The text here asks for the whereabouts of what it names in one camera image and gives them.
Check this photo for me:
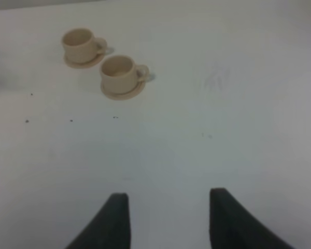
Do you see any near tan teacup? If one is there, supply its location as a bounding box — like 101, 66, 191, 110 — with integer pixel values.
100, 56, 150, 95

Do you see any tan teacup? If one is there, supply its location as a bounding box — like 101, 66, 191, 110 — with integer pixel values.
100, 56, 150, 95
61, 28, 108, 63

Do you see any near tan saucer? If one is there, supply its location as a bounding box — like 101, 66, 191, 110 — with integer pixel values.
101, 81, 146, 101

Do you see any far tan saucer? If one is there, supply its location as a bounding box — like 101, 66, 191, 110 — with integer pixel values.
63, 54, 105, 69

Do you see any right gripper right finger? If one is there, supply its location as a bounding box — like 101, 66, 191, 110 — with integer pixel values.
209, 188, 292, 249

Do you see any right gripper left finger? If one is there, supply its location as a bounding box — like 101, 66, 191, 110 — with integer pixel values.
67, 193, 131, 249

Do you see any tan saucer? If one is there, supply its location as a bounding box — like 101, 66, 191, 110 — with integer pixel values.
101, 81, 146, 101
63, 54, 105, 69

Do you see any far tan teacup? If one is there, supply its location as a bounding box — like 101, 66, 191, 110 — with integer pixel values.
61, 28, 108, 63

